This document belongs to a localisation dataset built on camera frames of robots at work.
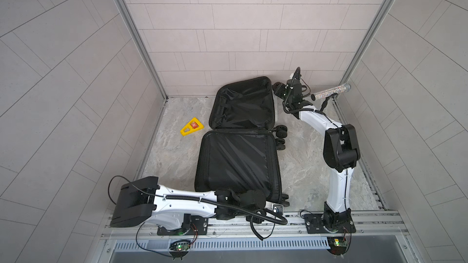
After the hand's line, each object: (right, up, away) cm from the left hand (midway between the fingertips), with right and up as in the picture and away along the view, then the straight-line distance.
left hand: (270, 205), depth 72 cm
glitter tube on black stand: (+33, +46, +17) cm, 59 cm away
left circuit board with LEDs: (-34, -12, -6) cm, 37 cm away
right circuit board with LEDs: (+25, -13, -4) cm, 29 cm away
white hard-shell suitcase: (-11, +20, +10) cm, 25 cm away
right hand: (+7, +52, +25) cm, 58 cm away
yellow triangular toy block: (-38, +30, +30) cm, 57 cm away
